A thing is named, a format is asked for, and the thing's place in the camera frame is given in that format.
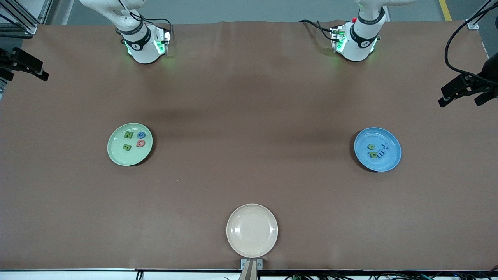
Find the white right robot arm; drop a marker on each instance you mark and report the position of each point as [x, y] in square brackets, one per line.
[144, 46]

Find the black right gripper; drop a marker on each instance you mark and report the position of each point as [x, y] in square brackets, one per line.
[8, 60]

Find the brown table mat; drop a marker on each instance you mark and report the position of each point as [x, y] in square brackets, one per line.
[249, 186]

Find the blue plate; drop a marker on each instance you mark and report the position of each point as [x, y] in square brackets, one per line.
[373, 165]

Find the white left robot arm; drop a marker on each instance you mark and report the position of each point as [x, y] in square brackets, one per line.
[358, 46]

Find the green lowercase letter n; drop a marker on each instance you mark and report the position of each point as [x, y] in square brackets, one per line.
[372, 147]

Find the blue letter G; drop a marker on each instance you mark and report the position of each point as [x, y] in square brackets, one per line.
[139, 135]

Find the beige plate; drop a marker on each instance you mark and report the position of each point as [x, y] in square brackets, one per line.
[252, 230]

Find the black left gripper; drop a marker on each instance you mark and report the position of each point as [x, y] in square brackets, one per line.
[488, 72]

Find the tan camera mount post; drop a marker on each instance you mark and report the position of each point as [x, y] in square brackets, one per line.
[249, 272]

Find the green lowercase letter with hole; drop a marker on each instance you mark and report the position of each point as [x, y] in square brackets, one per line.
[374, 156]

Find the blue lowercase letter m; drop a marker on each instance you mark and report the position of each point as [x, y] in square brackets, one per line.
[383, 154]

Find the white table edge rail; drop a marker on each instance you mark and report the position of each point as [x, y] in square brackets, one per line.
[78, 276]

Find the light green plate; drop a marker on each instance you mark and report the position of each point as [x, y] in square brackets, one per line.
[124, 157]

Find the pink letter Q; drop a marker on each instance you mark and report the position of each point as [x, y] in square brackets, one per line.
[138, 144]

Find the grey metal mounting bracket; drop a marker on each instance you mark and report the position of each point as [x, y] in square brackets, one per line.
[259, 265]

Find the blue lowercase letter t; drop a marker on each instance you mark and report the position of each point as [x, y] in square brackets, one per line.
[386, 146]

